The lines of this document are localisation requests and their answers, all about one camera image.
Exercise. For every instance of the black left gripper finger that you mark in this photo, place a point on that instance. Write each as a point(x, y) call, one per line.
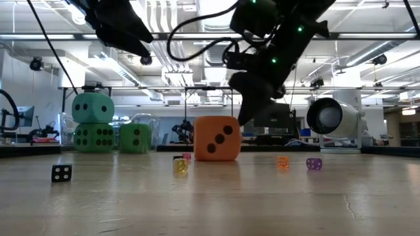
point(124, 32)

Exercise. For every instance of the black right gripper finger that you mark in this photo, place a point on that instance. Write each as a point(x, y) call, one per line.
point(254, 106)

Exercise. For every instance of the large orange foam die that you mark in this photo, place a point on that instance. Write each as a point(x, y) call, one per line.
point(217, 137)

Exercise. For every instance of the large teal foam die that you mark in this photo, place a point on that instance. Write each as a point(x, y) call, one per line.
point(93, 108)

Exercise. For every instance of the small pink die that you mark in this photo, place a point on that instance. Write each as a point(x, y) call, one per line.
point(187, 156)

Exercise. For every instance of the small black die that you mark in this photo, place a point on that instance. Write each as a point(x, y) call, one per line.
point(177, 157)
point(61, 173)

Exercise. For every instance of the small yellow translucent die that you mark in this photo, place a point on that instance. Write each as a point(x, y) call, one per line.
point(180, 166)

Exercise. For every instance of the large green foam die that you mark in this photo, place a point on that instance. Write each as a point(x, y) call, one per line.
point(135, 137)
point(94, 137)

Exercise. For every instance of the black background robot arm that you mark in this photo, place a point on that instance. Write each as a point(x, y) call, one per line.
point(46, 131)
point(183, 129)

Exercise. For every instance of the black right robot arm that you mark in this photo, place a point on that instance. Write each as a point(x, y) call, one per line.
point(305, 19)

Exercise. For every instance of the black computer monitor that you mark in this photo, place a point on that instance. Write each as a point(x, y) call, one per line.
point(282, 118)

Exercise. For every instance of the black ceiling spotlight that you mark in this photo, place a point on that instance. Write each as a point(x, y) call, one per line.
point(36, 64)
point(146, 60)
point(317, 83)
point(380, 59)

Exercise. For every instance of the small orange translucent die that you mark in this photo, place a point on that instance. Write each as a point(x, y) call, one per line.
point(283, 162)

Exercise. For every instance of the small purple translucent die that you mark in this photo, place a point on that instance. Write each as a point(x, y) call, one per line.
point(314, 164)

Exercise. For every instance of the clear plastic box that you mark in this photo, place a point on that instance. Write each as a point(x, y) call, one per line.
point(155, 131)

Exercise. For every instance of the small grey-screen monitor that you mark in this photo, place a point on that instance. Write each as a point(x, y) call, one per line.
point(26, 116)

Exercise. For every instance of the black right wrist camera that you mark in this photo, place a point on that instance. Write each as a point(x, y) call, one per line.
point(238, 60)

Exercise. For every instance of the black overhead frame bar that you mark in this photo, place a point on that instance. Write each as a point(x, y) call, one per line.
point(160, 36)

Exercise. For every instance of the silver ventilation duct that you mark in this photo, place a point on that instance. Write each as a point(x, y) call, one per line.
point(215, 78)

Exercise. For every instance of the black aluminium table frame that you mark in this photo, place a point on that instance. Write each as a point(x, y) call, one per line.
point(279, 148)

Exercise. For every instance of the black background rig frame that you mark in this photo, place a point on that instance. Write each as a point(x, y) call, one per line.
point(209, 88)

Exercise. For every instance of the white cylindrical camera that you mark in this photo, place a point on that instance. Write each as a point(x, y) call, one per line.
point(338, 119)

